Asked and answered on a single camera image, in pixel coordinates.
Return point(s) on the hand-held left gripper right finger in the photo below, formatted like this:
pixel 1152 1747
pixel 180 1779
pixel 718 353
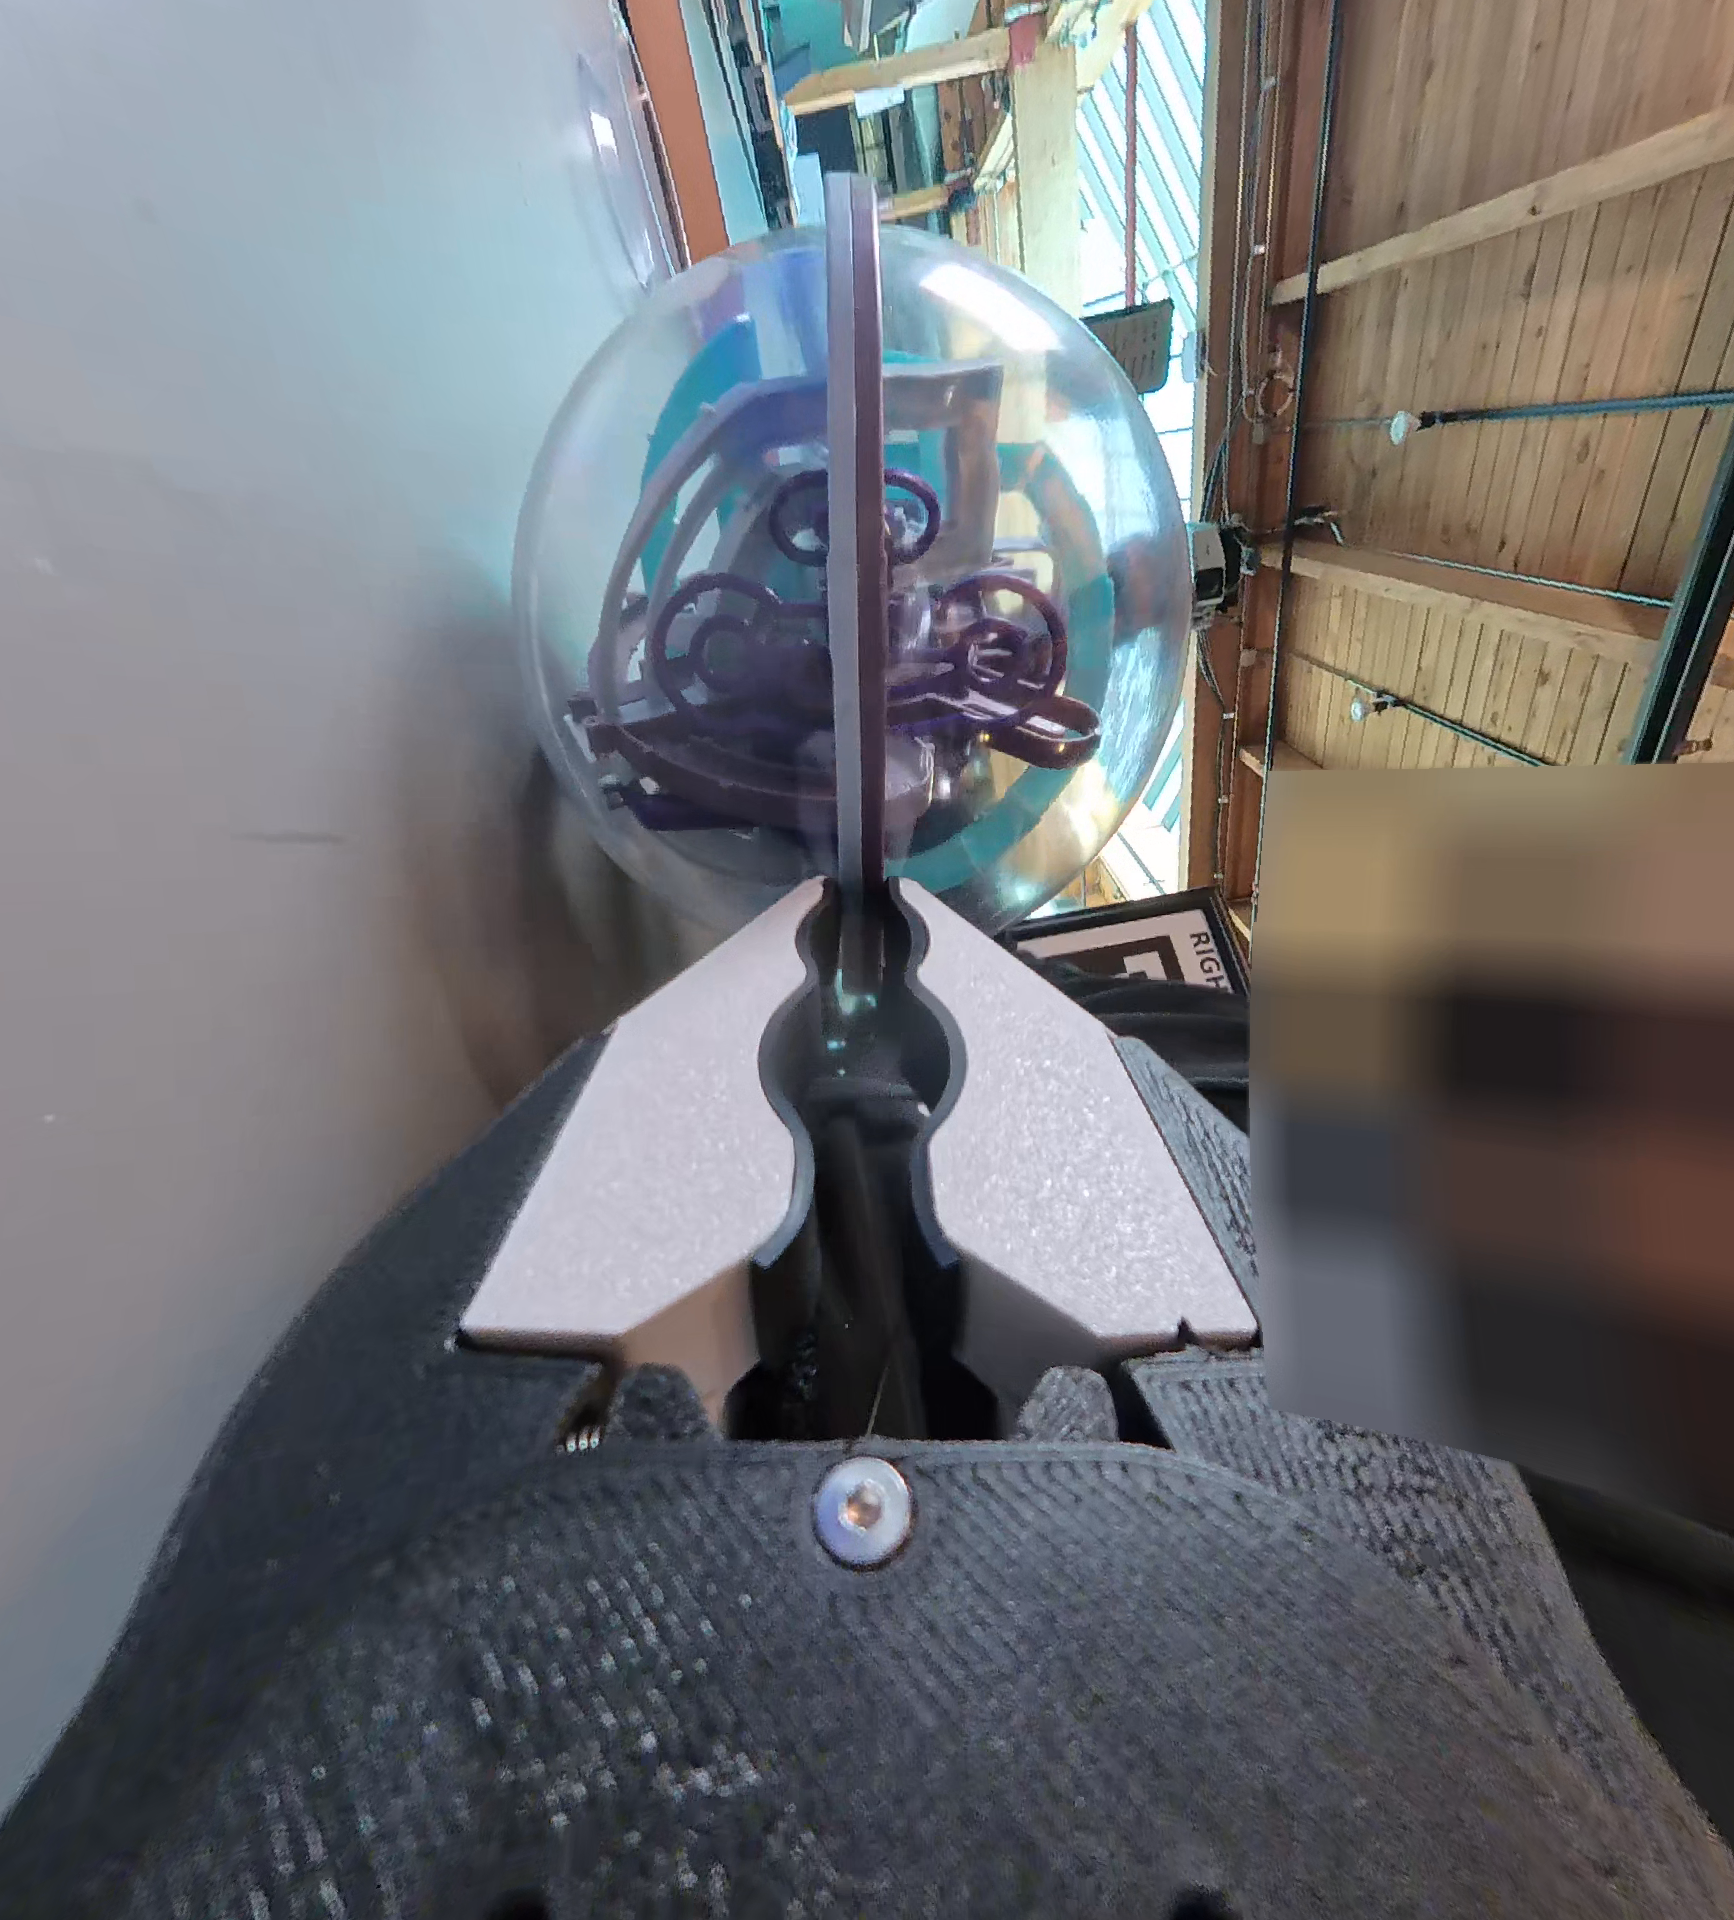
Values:
pixel 1077 1185

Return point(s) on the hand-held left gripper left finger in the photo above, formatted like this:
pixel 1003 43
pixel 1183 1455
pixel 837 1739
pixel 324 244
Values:
pixel 642 1185

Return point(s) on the clear plastic maze ball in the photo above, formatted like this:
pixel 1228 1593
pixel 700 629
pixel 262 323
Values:
pixel 987 600

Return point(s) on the black white checker tag board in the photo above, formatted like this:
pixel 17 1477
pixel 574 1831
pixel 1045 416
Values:
pixel 1106 945

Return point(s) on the dark steel ceiling column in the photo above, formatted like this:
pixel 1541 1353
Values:
pixel 1730 481

